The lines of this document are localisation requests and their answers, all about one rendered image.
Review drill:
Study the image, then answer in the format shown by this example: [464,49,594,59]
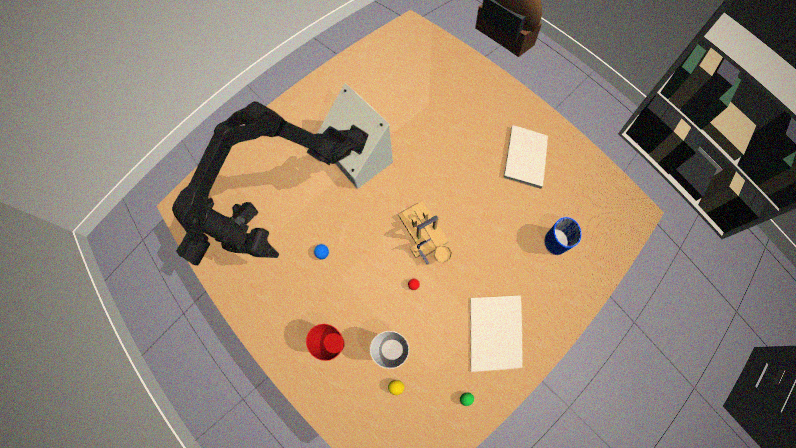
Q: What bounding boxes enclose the blue cup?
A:
[544,217,581,255]

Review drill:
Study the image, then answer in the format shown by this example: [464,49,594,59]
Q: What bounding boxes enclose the grey cone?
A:
[370,331,409,368]

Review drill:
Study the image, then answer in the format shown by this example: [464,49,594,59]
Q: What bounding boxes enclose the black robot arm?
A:
[172,101,368,265]

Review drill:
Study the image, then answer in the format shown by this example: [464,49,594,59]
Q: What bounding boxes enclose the yellow ball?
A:
[388,380,404,395]

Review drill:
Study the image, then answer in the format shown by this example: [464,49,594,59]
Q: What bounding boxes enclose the cream flat rectangular sheet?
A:
[470,295,523,372]

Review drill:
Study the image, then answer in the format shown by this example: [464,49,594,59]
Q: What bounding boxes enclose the green ball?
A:
[460,392,474,406]

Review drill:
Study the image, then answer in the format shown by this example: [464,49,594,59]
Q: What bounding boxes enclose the blue ball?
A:
[314,244,329,259]

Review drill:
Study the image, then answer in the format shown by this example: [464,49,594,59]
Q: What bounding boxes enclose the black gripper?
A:
[215,216,279,258]

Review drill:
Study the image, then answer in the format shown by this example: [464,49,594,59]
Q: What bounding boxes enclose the cream flat rectangular panel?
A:
[504,125,548,189]

